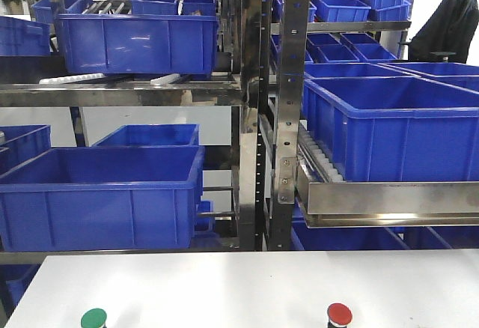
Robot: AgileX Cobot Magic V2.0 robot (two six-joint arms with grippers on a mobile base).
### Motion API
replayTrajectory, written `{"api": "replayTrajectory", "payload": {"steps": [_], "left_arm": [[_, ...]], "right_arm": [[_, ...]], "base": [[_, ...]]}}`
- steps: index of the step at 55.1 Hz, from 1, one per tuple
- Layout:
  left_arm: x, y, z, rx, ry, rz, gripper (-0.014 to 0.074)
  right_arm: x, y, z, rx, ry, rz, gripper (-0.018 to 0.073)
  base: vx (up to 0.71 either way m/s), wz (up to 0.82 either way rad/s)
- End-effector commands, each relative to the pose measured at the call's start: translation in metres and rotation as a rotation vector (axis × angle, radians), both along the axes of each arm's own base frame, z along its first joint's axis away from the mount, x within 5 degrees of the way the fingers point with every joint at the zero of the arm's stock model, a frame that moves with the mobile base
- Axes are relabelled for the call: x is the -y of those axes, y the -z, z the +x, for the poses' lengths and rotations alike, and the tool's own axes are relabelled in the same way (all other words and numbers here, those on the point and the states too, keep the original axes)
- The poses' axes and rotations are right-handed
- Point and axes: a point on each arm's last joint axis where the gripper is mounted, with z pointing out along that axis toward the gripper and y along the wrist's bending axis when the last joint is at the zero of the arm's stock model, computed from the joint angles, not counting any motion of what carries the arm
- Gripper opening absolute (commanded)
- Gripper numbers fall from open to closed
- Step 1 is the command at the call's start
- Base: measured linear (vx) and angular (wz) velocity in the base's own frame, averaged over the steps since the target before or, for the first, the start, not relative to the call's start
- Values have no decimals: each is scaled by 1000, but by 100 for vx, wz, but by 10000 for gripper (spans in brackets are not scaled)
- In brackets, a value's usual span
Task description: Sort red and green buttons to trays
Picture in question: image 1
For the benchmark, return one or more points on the red push button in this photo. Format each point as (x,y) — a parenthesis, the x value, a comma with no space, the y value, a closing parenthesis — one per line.
(339,315)

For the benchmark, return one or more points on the green push button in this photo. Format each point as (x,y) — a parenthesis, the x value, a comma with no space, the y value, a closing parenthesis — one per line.
(94,318)

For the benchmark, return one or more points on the blue bin behind lower left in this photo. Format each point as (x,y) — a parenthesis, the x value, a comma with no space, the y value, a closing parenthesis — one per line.
(138,135)

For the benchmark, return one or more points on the large blue bin lower left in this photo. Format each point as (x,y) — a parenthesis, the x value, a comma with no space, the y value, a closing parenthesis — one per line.
(102,198)

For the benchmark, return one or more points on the large blue bin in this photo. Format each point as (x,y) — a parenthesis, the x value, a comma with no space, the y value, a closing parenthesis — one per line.
(394,128)
(141,44)
(102,198)

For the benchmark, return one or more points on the large blue bin right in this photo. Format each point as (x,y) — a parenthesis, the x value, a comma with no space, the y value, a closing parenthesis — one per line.
(394,128)

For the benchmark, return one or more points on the large blue bin upper left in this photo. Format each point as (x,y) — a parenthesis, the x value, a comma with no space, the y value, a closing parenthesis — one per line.
(141,44)

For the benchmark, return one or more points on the black jacket on chair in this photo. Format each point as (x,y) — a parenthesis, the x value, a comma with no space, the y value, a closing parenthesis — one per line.
(451,28)

